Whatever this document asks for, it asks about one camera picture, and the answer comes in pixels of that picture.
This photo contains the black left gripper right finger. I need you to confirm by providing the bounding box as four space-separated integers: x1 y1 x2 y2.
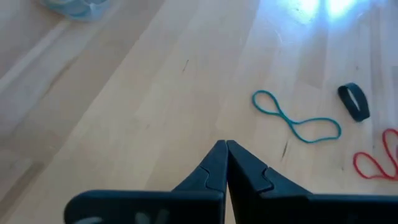
227 140 398 224

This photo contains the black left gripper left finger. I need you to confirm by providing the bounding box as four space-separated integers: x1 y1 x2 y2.
63 139 229 224

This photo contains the long teal rubber band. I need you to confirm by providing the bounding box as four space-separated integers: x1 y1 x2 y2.
251 90 342 144

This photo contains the long red rubber band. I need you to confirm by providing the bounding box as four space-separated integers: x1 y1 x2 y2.
353 128 398 181

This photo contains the wide black rubber band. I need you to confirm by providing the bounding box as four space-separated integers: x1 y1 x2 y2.
338 82 371 123

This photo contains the clear plastic bin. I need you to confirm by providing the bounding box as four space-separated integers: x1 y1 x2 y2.
39 0 111 22

